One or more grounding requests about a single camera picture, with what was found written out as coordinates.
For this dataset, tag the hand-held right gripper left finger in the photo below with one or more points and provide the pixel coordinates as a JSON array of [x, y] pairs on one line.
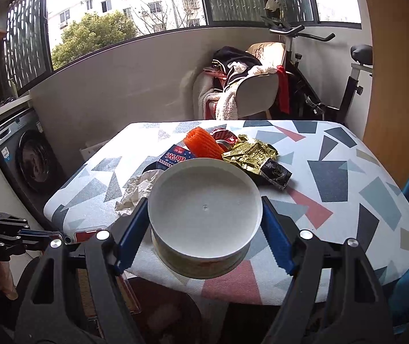
[[132, 234]]

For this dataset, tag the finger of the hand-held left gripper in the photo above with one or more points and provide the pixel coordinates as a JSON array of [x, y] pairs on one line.
[[7, 248], [14, 224]]

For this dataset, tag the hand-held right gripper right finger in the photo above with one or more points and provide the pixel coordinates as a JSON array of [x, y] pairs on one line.
[[276, 236]]

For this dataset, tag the white paper bowl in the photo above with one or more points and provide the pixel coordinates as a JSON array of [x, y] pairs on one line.
[[204, 204]]

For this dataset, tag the gold foil wrapper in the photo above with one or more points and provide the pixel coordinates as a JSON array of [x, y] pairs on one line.
[[251, 152]]

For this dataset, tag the dark trash bin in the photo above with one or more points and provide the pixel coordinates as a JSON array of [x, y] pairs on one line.
[[168, 315]]

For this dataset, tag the crumpled white tissue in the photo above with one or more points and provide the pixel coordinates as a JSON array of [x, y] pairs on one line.
[[136, 190]]

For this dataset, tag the grey washing machine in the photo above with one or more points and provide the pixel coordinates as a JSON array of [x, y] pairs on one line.
[[28, 157]]

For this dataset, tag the black snack packet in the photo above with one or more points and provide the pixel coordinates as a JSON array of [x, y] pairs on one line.
[[274, 173]]

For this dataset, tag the blue carton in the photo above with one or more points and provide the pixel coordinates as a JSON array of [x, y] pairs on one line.
[[175, 157]]

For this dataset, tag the geometric patterned table cover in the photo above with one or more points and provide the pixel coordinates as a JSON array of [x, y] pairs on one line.
[[333, 150]]

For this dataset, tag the crushed red can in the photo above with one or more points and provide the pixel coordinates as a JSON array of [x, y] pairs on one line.
[[224, 137]]

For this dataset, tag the orange foam fruit net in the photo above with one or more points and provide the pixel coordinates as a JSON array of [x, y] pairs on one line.
[[201, 143]]

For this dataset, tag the white fluffy blanket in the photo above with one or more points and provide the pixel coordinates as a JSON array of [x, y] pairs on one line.
[[226, 104]]

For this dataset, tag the beige chair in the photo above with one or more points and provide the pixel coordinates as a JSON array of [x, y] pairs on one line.
[[256, 93]]

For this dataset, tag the red cloth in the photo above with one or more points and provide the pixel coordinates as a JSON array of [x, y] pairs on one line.
[[283, 89]]

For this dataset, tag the black framed window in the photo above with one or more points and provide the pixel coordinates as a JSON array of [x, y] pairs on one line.
[[25, 43]]

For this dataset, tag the black exercise bike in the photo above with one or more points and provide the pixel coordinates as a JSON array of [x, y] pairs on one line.
[[348, 93]]

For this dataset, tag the dark jacket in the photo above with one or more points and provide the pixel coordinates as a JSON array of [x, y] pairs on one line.
[[233, 57]]

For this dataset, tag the green tree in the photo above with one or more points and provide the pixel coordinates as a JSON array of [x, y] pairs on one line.
[[89, 32]]

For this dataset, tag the wooden panel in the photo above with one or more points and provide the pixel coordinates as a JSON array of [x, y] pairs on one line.
[[398, 79]]

